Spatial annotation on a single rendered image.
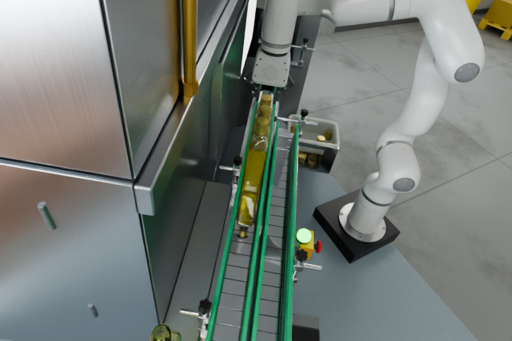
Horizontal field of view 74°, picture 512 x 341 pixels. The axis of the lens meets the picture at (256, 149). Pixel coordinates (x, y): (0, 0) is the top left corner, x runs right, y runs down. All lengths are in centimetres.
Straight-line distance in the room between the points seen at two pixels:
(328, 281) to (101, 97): 113
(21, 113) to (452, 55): 84
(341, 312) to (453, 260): 152
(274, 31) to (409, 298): 106
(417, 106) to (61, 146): 89
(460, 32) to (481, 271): 208
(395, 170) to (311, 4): 55
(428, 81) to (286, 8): 45
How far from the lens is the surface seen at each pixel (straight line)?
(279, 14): 89
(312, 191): 159
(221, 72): 88
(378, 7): 90
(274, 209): 110
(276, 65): 96
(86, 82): 39
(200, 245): 101
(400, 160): 115
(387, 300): 142
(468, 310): 258
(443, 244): 277
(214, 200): 110
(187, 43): 56
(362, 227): 141
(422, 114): 107
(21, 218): 65
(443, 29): 94
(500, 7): 701
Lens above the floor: 191
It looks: 43 degrees down
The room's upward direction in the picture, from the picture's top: 10 degrees clockwise
